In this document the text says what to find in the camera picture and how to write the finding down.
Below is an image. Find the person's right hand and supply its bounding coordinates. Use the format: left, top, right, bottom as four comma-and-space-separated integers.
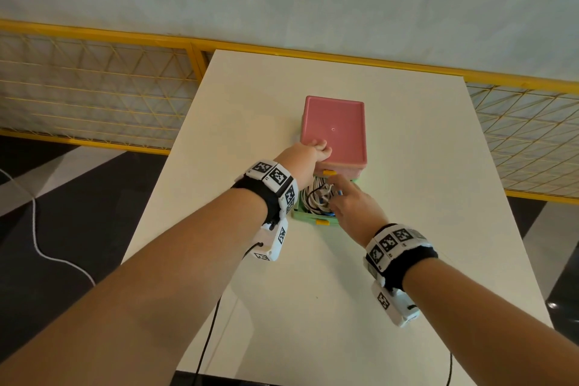
326, 174, 390, 248

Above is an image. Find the person's left forearm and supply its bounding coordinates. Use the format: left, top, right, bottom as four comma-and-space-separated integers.
0, 189, 268, 386

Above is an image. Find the yellow mesh fence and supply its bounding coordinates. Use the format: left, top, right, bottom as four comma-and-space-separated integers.
0, 19, 579, 206

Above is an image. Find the pink and green drawer box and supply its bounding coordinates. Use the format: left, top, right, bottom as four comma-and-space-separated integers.
291, 95, 368, 227

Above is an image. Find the person's right forearm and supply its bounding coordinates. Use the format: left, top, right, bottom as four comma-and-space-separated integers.
402, 258, 579, 386

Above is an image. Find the person's left hand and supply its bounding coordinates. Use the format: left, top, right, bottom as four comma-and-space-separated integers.
274, 139, 334, 188

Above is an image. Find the black marker wristband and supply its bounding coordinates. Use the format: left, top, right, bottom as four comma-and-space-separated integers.
231, 160, 299, 230
363, 223, 438, 293

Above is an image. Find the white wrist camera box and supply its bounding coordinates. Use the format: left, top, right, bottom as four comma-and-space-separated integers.
253, 216, 290, 262
372, 280, 422, 327

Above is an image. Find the white floor cord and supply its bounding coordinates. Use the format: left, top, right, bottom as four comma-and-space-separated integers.
0, 168, 97, 287

